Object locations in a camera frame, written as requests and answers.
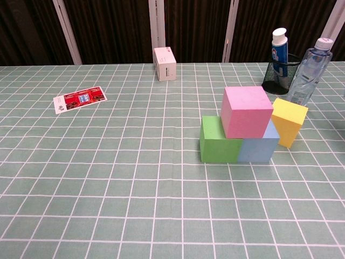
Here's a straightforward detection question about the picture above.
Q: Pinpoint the light blue foam cube block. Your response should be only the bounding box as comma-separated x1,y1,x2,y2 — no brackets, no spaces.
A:
237,118,280,163

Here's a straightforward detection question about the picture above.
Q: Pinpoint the yellow foam cube block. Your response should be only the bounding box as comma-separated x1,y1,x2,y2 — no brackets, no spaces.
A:
271,98,309,148

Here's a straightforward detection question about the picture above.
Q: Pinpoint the green foam cube block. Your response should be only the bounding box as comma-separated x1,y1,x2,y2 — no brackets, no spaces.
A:
199,115,244,163

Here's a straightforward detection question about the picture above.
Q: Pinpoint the white cardboard box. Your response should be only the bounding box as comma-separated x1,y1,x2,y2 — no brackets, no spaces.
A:
153,46,177,82

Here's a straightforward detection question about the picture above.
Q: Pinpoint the pink foam cube block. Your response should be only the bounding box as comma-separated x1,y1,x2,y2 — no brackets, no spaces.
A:
220,86,274,139

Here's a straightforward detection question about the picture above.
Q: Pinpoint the green checked tablecloth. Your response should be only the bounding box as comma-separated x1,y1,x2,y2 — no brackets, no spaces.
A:
0,62,345,259

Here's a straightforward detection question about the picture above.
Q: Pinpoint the red and white card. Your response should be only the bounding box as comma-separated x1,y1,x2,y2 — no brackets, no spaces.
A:
53,86,108,115

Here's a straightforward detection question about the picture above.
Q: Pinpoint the black curtain panel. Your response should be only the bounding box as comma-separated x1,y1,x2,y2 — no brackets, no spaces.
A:
0,0,75,67
229,0,339,63
164,0,232,63
63,0,153,65

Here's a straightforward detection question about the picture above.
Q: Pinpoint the black mesh pen holder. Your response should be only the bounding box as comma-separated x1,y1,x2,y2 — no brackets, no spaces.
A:
261,53,301,96

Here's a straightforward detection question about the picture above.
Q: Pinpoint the bottle inside black cup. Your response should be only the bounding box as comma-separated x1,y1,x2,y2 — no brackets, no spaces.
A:
271,27,289,90

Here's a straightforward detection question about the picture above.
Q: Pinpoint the clear plastic water bottle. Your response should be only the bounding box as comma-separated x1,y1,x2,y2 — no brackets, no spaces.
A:
286,37,334,106

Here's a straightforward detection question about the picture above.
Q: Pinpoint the white screen frame post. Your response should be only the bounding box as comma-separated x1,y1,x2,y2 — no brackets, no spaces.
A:
221,0,240,63
148,0,167,64
52,0,83,65
320,0,345,41

